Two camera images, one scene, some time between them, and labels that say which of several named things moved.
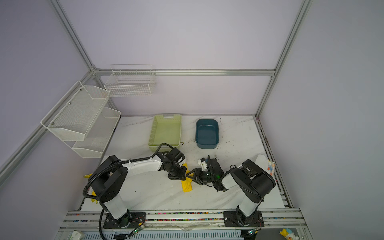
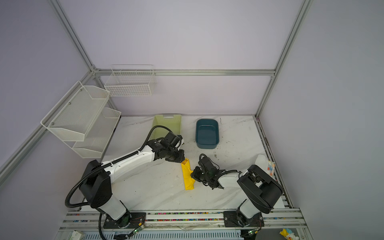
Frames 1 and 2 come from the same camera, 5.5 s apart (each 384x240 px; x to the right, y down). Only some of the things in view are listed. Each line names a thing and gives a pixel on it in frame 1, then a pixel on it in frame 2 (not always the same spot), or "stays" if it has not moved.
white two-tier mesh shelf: (82, 119) stays
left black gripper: (181, 176) to (180, 158)
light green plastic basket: (166, 129) stays
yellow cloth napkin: (187, 184) stays
